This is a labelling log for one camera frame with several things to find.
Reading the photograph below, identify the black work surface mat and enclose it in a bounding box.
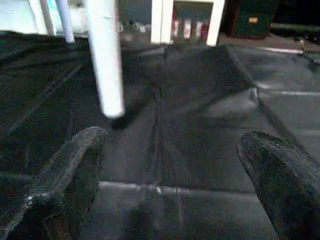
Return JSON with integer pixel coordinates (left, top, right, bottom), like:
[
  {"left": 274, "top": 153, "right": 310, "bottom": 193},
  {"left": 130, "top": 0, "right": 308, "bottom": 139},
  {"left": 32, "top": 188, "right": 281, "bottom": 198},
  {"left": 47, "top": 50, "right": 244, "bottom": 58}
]
[{"left": 0, "top": 30, "right": 320, "bottom": 240}]

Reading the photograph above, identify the white plastic table leg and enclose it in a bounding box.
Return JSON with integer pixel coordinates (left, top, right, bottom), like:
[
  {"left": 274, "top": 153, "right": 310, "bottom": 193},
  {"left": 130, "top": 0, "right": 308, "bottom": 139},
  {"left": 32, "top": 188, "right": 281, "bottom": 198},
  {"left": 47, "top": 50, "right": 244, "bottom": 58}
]
[
  {"left": 56, "top": 0, "right": 75, "bottom": 44},
  {"left": 85, "top": 0, "right": 126, "bottom": 120}
]

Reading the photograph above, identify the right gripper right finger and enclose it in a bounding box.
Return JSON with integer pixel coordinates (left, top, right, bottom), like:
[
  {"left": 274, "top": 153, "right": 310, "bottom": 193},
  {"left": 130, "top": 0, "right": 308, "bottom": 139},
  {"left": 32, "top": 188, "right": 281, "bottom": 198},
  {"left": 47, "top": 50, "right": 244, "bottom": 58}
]
[{"left": 237, "top": 131, "right": 320, "bottom": 240}]

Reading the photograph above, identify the black equipment box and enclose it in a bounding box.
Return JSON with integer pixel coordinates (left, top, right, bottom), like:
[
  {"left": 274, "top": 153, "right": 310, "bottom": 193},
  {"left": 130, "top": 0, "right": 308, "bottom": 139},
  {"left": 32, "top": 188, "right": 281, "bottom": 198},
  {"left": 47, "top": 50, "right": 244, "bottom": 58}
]
[{"left": 234, "top": 0, "right": 279, "bottom": 39}]

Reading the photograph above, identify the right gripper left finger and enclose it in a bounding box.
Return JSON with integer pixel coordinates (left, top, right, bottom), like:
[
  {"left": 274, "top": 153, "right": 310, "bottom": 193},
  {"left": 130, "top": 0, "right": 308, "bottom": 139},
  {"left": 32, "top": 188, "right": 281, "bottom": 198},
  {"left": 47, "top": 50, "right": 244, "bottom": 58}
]
[{"left": 0, "top": 126, "right": 109, "bottom": 240}]

